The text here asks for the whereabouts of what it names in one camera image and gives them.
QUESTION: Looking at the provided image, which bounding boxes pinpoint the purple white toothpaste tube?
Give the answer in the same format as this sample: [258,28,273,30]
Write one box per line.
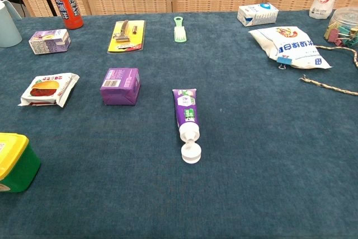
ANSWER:
[172,88,202,164]

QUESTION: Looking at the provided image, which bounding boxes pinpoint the purple box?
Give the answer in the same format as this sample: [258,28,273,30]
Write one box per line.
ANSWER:
[100,67,142,106]

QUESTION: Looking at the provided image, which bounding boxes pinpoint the green plastic brush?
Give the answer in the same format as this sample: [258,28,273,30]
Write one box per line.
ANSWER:
[173,16,187,44]

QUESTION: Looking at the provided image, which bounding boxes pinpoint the razor on yellow card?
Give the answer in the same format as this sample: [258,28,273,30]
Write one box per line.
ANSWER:
[107,20,147,54]

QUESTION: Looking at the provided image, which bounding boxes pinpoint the blue binder clip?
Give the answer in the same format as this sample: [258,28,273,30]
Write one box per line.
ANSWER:
[276,56,293,70]

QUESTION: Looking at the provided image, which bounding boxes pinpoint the white blue milk carton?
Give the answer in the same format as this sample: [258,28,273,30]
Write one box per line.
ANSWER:
[237,3,280,27]

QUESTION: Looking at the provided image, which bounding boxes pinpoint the white powder bag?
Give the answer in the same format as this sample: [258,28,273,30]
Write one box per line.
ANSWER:
[248,26,333,70]

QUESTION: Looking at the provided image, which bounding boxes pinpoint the burger snack packet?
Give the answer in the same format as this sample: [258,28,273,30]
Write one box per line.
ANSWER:
[17,72,81,108]

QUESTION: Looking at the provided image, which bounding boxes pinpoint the small purple white carton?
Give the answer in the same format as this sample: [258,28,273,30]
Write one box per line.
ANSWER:
[28,29,72,55]

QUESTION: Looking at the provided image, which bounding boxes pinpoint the orange soda can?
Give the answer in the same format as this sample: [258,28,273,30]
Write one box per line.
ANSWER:
[46,0,84,30]

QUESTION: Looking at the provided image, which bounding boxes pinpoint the yellow lidded green container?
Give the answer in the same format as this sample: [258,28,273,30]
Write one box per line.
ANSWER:
[0,132,41,194]

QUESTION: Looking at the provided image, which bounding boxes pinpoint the clear jar of binder clips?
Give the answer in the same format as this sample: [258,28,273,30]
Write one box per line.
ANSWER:
[323,6,358,49]

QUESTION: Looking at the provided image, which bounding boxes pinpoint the light blue plastic cup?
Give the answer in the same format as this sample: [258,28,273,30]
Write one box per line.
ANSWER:
[0,0,23,49]

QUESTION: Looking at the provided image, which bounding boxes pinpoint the braided beige rope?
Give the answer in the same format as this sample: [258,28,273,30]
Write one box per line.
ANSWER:
[298,44,358,96]

